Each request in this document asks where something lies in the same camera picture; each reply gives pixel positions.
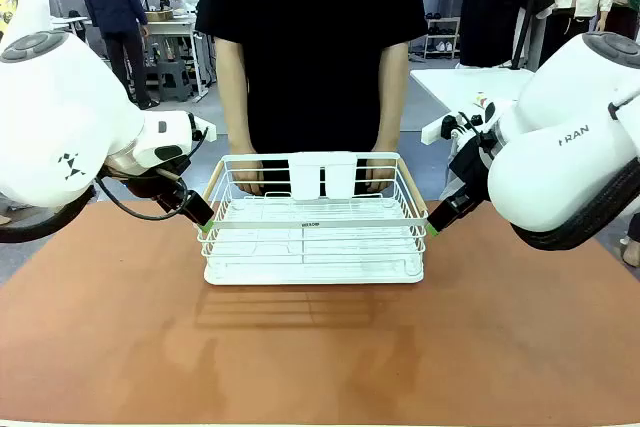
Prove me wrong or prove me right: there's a white background workbench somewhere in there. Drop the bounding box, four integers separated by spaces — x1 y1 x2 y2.
143 14 210 99

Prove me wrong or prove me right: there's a person torso black shirt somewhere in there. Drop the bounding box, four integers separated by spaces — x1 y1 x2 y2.
194 0 429 196

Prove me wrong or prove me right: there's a grey step stool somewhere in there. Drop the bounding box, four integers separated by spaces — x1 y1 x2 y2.
157 58 194 103

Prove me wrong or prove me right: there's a man in navy jacket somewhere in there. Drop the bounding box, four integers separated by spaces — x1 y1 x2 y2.
77 0 161 111

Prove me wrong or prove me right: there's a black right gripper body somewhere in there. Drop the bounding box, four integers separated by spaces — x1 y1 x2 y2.
447 139 495 204

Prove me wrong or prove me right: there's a person right forearm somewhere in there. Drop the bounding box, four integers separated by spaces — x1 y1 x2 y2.
214 37 252 148

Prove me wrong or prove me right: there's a bystander in black clothes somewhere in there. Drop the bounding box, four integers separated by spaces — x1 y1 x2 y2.
458 0 557 70

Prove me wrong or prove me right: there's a person right hand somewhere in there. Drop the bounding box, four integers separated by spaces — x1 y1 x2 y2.
229 139 266 197

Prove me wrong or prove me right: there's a white utensil holder cup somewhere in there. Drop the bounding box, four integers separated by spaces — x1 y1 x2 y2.
288 151 359 200

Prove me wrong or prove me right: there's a person left hand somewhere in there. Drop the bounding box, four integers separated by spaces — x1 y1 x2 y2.
363 139 401 195

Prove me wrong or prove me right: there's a thin black left gripper cable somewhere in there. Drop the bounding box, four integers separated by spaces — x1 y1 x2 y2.
93 125 210 222

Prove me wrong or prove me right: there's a black tripod pole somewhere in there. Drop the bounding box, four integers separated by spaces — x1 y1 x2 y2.
508 0 547 71

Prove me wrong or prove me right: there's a black left arm cable sleeve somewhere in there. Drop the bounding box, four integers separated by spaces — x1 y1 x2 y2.
0 184 97 245

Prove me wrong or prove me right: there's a person left forearm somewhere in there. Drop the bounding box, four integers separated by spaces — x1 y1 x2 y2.
374 41 411 148

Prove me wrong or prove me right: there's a white shoe rack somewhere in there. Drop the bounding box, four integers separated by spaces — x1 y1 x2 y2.
423 16 462 61

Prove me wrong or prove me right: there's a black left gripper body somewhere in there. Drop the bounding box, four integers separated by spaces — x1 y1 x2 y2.
124 166 192 214

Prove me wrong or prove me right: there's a white side table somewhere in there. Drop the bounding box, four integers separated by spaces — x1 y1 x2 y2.
409 66 537 121

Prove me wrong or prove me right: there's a white background desk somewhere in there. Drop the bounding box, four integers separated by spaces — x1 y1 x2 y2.
49 14 89 32

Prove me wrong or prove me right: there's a white wire dish rack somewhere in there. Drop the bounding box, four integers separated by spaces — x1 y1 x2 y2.
197 151 430 287

